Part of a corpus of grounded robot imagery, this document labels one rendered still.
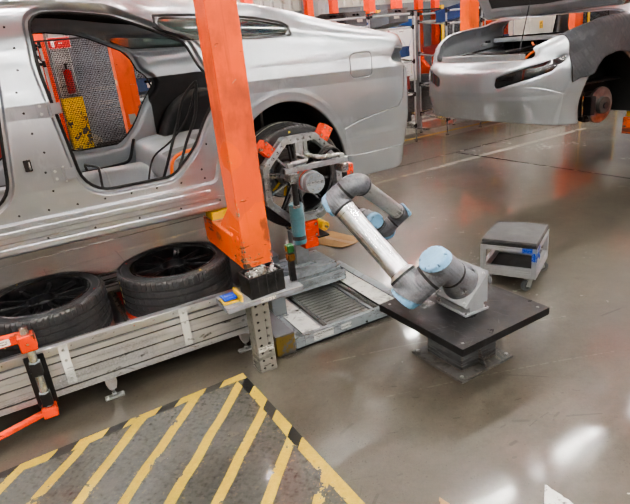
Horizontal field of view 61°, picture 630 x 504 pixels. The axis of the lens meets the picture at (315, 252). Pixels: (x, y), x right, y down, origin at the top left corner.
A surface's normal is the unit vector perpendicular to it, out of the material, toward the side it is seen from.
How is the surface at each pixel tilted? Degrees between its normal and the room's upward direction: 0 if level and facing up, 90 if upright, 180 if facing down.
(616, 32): 82
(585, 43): 87
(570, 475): 0
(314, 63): 90
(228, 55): 90
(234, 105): 90
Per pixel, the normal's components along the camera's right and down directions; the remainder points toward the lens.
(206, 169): 0.48, 0.27
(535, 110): -0.34, 0.59
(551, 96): -0.16, 0.39
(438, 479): -0.10, -0.93
